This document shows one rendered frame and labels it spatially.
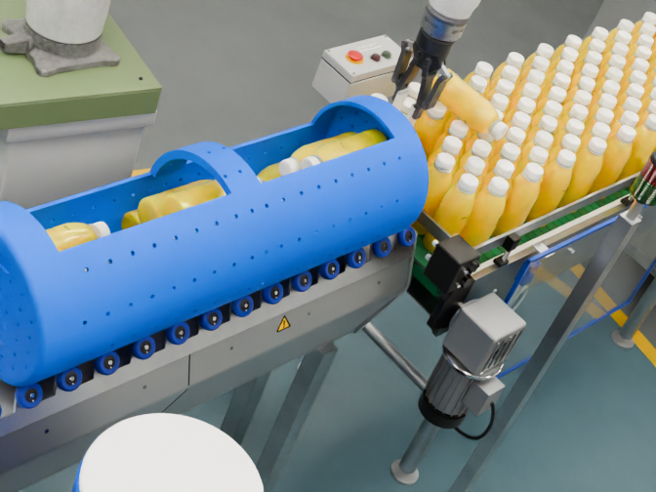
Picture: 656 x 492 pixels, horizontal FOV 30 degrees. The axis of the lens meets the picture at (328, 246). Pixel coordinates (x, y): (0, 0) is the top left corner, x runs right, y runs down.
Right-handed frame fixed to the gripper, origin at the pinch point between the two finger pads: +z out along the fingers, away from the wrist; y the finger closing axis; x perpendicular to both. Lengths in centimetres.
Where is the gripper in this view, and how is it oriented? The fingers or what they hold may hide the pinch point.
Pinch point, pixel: (404, 110)
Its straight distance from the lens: 260.7
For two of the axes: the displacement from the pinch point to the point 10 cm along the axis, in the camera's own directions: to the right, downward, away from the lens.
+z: -3.0, 7.1, 6.4
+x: 7.1, -2.8, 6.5
